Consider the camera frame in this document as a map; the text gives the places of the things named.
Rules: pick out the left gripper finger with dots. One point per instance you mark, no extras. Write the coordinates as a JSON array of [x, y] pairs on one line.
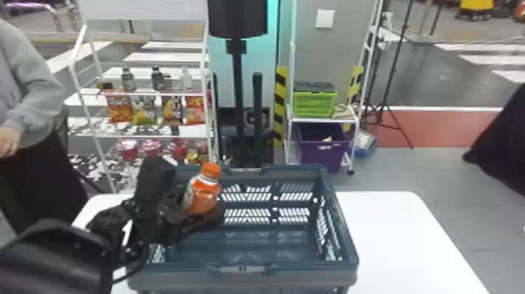
[[207, 221], [182, 198]]

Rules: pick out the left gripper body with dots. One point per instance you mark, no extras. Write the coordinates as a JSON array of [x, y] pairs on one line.
[[170, 215]]

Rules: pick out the orange bottle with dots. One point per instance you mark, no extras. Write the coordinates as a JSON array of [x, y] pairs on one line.
[[203, 193]]

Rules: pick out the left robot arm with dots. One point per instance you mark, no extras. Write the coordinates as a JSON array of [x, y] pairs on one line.
[[49, 258]]

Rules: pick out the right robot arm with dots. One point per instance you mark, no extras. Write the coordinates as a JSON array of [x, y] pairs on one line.
[[502, 148]]

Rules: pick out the red noodle cup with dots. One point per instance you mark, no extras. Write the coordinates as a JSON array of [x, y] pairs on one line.
[[127, 149], [179, 150], [202, 147], [151, 148]]

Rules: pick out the blue basket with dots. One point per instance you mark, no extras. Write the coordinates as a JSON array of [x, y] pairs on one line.
[[283, 246]]

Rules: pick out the yellow snack packet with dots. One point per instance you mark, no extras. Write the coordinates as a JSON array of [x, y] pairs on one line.
[[172, 111]]

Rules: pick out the red snack packet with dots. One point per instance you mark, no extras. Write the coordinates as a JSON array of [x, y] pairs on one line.
[[194, 110]]

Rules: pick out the green snack packet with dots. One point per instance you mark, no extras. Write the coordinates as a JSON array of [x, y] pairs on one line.
[[143, 111]]

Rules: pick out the orange snack packet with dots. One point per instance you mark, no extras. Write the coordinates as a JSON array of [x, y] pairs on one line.
[[119, 106]]

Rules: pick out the clear bottle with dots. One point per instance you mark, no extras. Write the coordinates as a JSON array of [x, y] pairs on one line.
[[186, 80]]

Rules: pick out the dark bottle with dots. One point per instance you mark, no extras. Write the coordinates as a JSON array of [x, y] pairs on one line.
[[157, 79], [128, 80]]

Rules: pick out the purple crate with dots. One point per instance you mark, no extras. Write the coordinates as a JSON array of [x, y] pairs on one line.
[[318, 150]]

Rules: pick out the white shelf trolley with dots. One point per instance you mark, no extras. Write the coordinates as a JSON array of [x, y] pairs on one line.
[[290, 82]]

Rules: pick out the green crate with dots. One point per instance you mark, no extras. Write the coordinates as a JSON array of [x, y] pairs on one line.
[[315, 102]]

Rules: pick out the person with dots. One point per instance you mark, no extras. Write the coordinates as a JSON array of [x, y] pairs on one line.
[[28, 123]]

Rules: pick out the black tripod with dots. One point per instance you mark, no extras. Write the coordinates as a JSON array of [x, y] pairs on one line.
[[393, 61]]

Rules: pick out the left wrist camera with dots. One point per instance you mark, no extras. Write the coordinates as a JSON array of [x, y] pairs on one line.
[[153, 178]]

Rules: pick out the striped post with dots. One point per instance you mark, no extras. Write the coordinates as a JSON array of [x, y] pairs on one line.
[[280, 102]]

